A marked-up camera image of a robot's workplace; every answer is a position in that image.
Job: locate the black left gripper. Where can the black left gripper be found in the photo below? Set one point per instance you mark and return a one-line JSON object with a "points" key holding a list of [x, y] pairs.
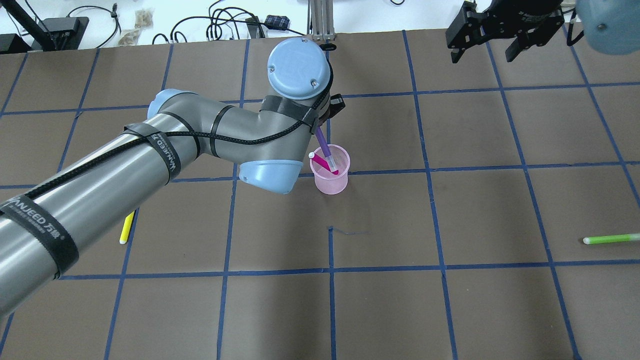
{"points": [[336, 103]]}

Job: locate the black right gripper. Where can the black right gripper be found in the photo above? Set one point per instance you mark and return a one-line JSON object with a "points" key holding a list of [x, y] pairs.
{"points": [[520, 11]]}

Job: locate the purple pen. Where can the purple pen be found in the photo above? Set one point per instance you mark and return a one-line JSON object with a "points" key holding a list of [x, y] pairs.
{"points": [[324, 146]]}

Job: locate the pink pen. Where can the pink pen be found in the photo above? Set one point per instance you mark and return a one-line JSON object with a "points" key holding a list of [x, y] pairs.
{"points": [[322, 162]]}

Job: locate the pink plastic cup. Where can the pink plastic cup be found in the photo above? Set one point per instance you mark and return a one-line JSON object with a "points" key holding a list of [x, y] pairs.
{"points": [[327, 182]]}

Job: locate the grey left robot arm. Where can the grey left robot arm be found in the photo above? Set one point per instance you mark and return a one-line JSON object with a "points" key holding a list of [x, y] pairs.
{"points": [[45, 230]]}

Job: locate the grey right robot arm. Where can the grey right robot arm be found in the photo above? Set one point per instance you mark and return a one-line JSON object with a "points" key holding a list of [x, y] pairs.
{"points": [[610, 27]]}

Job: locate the green pen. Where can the green pen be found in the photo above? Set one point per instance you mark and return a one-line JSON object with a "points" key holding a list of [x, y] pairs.
{"points": [[611, 239]]}

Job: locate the yellow pen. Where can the yellow pen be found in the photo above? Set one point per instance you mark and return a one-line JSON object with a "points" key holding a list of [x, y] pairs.
{"points": [[127, 226]]}

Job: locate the aluminium frame post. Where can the aluminium frame post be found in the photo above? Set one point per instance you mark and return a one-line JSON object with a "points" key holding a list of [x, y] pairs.
{"points": [[320, 20]]}

